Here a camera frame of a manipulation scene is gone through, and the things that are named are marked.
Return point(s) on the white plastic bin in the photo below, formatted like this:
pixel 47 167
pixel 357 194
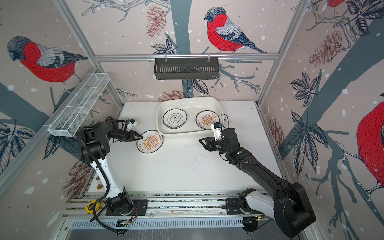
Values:
pixel 192 106

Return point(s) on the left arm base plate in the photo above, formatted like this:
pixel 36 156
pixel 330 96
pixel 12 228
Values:
pixel 139 209

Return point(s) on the yellow tape measure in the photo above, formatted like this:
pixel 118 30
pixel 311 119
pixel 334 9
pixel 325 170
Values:
pixel 92 206

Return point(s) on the brown small object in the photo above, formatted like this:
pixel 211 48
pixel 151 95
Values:
pixel 99 183

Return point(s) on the black hanging wire shelf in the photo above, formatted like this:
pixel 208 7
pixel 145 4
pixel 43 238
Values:
pixel 186 69

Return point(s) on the white wire mesh basket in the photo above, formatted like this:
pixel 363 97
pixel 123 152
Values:
pixel 75 112

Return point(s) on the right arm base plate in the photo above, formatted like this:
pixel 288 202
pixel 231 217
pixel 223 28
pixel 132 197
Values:
pixel 236 206

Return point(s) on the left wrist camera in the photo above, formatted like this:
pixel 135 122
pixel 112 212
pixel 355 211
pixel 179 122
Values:
pixel 130 124

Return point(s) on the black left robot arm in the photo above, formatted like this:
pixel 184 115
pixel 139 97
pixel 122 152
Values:
pixel 94 145

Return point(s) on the orange sunburst plate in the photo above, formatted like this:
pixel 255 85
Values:
pixel 205 119
pixel 151 142

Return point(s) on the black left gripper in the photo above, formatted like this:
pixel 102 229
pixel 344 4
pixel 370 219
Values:
pixel 132 136

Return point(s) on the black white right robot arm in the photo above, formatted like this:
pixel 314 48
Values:
pixel 288 204

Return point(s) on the white green-rim plate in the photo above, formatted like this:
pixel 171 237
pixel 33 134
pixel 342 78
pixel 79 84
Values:
pixel 175 118

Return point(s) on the small circuit board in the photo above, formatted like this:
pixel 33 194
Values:
pixel 124 223

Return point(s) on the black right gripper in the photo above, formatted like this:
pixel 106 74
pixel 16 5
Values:
pixel 211 142

